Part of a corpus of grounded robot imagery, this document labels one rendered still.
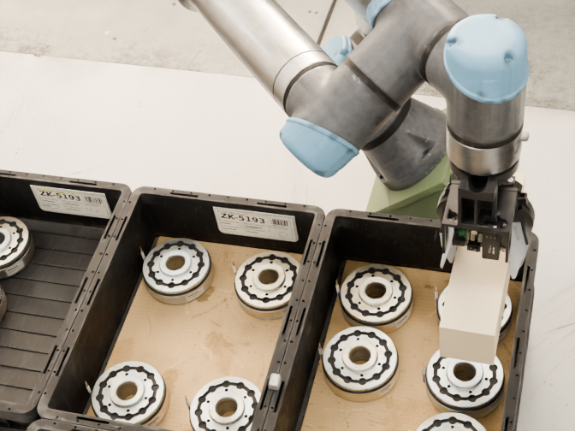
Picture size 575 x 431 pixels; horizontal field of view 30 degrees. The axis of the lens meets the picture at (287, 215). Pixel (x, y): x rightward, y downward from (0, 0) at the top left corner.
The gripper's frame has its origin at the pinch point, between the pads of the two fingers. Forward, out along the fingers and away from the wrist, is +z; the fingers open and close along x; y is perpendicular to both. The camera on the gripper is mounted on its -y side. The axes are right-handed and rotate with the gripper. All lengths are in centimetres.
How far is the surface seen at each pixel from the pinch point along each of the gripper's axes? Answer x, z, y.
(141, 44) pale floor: -125, 109, -144
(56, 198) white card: -68, 20, -14
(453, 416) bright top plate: -2.1, 22.9, 9.3
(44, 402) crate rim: -53, 16, 22
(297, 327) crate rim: -23.6, 16.0, 4.3
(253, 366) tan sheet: -30.9, 26.0, 5.5
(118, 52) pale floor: -131, 109, -139
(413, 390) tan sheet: -8.3, 26.0, 4.8
